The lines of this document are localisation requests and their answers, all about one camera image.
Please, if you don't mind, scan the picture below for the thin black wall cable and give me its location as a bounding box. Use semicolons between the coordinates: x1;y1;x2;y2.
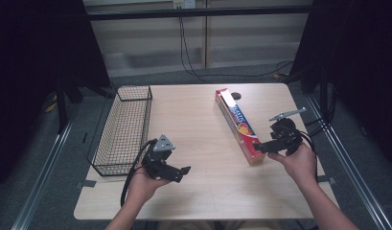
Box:
181;15;295;79
178;15;214;84

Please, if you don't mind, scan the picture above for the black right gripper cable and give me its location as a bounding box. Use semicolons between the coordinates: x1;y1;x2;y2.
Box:
298;129;320;184

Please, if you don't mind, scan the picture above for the black stand leg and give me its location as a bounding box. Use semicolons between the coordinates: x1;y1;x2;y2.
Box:
54;80;86;135

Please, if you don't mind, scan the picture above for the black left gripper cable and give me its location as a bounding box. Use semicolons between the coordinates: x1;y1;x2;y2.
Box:
119;138;159;208

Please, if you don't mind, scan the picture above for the yellow strip on floor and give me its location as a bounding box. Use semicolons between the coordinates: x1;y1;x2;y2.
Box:
44;91;58;113

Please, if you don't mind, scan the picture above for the metal floor rail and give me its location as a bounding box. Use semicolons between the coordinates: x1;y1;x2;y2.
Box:
304;93;392;230
11;103;81;230

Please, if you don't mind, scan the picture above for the black wire mesh basket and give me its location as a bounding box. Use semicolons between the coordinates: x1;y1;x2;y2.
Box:
86;84;154;177

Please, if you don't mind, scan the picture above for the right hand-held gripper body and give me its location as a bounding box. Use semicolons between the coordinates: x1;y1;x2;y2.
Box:
268;106;308;157

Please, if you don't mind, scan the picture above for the grey tape piece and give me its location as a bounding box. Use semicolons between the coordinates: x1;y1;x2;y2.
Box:
73;179;98;190
317;174;337;186

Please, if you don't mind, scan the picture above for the black horizontal bar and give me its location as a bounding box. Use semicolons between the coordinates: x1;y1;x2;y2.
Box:
85;5;313;22

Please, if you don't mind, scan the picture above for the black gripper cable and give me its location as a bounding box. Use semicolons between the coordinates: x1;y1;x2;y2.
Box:
119;138;159;208
298;129;320;184

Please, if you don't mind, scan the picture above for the white wall socket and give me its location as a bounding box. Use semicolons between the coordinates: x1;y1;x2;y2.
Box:
173;0;197;10

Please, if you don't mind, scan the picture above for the long red printed box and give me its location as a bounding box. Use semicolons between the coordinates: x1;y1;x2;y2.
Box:
215;87;267;167

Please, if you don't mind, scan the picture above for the person's right hand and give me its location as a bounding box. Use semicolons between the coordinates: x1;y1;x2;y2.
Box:
266;143;319;190

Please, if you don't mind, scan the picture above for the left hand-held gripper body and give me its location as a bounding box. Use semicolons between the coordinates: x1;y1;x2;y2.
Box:
141;134;185;182

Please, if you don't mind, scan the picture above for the person's left hand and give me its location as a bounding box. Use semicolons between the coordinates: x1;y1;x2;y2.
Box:
127;166;172;206

